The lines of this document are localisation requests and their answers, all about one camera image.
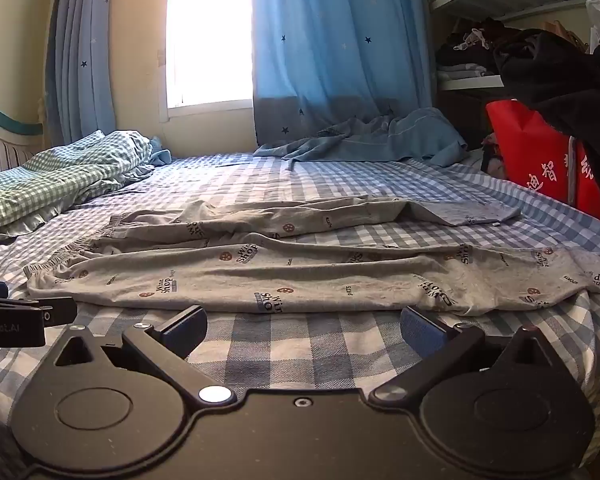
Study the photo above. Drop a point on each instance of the blue checked bed sheet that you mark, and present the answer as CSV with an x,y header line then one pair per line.
x,y
305,340

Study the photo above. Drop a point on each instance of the grey printed pants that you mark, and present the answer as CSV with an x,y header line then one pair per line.
x,y
280,270

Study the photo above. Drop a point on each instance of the dark and white cloth bundle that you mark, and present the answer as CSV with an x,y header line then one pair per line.
x,y
494,160

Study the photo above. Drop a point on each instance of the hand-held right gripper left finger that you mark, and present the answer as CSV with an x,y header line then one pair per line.
x,y
186,331

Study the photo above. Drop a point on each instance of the pile of dark clothes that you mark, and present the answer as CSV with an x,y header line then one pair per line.
x,y
467,50

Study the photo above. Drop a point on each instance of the striped headboard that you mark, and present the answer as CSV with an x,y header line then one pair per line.
x,y
0,152

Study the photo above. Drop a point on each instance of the bright blue star curtain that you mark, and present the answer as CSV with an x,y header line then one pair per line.
x,y
340,35

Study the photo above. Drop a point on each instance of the grey-blue star curtain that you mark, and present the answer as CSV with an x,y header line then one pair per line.
x,y
80,50

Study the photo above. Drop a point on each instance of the red bag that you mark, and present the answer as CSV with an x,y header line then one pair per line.
x,y
535,155

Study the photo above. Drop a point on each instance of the window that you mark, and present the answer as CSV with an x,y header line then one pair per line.
x,y
207,35

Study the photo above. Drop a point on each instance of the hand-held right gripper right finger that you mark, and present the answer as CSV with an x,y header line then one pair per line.
x,y
422,334

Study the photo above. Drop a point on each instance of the green checked quilt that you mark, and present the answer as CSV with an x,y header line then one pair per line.
x,y
55,175

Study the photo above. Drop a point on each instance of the black hanging garment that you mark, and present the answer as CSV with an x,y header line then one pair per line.
x,y
555,75

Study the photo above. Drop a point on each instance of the blue crumpled blanket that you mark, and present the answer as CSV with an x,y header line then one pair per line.
x,y
380,137

